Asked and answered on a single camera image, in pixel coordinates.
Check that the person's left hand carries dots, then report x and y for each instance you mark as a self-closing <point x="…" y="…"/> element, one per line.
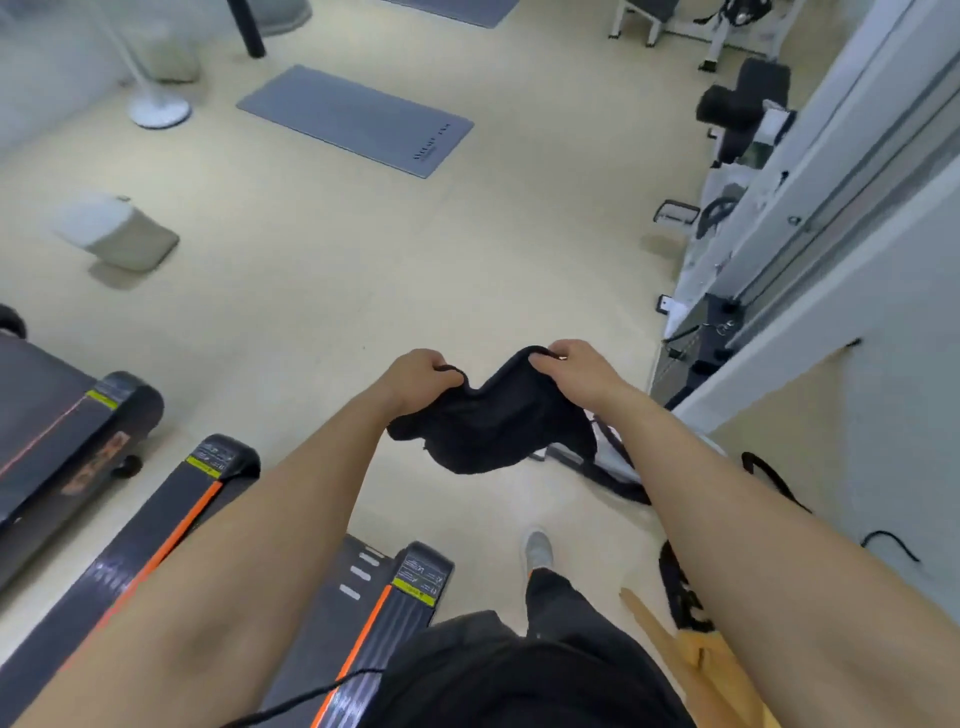
<point x="412" y="379"/>

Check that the person's right hand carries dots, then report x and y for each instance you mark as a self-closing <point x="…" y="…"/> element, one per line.
<point x="589" y="375"/>

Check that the person's right fingers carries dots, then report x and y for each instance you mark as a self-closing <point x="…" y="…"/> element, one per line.
<point x="559" y="356"/>

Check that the person's left fingers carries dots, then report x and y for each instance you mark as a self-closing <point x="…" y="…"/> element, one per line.
<point x="448" y="375"/>

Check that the black cloth garment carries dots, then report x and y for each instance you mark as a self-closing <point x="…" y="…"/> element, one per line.
<point x="499" y="420"/>

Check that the person's right forearm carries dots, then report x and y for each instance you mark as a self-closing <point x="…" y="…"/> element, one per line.
<point x="750" y="540"/>

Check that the person's left forearm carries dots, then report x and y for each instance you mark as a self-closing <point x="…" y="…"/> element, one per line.
<point x="225" y="555"/>

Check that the black weight stack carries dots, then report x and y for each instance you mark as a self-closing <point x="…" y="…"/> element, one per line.
<point x="701" y="352"/>

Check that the grey shoe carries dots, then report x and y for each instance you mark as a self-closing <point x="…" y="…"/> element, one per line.
<point x="538" y="550"/>

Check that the black treadmill with orange stripes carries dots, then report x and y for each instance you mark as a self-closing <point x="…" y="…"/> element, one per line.
<point x="360" y="600"/>

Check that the black trousers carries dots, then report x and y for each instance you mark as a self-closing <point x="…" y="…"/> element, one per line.
<point x="559" y="607"/>

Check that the grey exercise mat with print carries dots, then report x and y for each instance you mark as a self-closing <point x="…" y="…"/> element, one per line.
<point x="352" y="120"/>

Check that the black padded gym machine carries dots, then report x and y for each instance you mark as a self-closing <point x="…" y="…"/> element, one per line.
<point x="742" y="105"/>

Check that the black shirt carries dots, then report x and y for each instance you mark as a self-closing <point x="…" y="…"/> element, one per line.
<point x="517" y="679"/>

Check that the white weight bench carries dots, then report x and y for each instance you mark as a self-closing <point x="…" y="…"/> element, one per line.
<point x="697" y="26"/>

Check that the plain grey exercise mat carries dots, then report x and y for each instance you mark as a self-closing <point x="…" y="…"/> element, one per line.
<point x="457" y="10"/>

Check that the white lidded bin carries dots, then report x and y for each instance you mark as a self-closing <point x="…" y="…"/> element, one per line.
<point x="116" y="232"/>

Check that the black treadmill with wheel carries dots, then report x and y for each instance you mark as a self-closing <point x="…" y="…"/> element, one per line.
<point x="52" y="435"/>

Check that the black pole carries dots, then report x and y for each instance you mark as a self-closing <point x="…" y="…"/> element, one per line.
<point x="246" y="28"/>

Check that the white standing fan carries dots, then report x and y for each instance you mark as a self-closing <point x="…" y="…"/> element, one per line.
<point x="154" y="94"/>

